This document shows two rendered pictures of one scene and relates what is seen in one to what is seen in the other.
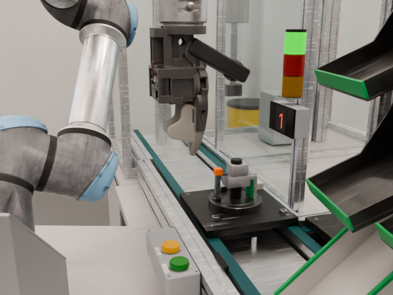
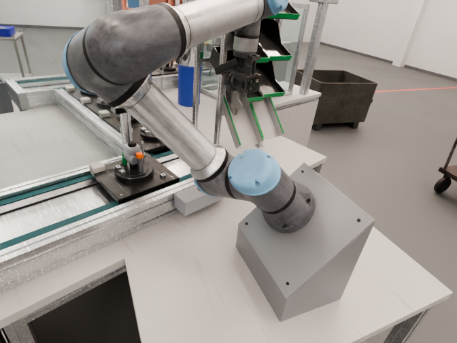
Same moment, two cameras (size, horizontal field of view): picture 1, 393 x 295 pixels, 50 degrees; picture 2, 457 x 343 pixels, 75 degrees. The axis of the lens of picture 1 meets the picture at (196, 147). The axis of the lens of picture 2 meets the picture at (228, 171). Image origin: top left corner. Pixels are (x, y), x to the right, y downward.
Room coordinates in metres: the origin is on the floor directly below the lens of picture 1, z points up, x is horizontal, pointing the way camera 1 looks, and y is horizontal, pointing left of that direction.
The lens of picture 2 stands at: (1.17, 0.89, 1.58)
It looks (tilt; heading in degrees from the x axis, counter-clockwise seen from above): 31 degrees down; 241
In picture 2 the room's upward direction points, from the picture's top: 6 degrees clockwise
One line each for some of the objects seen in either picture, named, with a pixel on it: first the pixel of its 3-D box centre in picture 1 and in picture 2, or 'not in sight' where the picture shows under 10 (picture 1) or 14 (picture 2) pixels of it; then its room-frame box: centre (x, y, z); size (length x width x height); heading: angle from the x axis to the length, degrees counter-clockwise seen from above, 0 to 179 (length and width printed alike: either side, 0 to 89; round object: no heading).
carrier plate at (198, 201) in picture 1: (234, 207); (134, 175); (1.03, -0.10, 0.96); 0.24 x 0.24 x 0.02; 17
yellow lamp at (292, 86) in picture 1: (292, 85); not in sight; (1.02, -0.23, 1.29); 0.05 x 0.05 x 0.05
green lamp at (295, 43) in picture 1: (295, 43); not in sight; (1.02, -0.23, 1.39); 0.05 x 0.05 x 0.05
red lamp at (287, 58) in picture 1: (293, 64); not in sight; (1.02, -0.23, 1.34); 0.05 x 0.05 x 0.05
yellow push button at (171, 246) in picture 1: (171, 248); not in sight; (0.82, 0.06, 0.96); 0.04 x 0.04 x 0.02
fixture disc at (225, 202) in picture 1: (235, 200); (134, 170); (1.03, -0.10, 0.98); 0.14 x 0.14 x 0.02
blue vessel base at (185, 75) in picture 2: not in sight; (189, 84); (0.47, -1.12, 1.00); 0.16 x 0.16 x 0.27
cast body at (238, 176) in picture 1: (239, 171); (131, 150); (1.03, -0.11, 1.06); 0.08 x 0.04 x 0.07; 107
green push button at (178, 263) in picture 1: (179, 265); not in sight; (0.75, 0.03, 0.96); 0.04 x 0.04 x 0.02
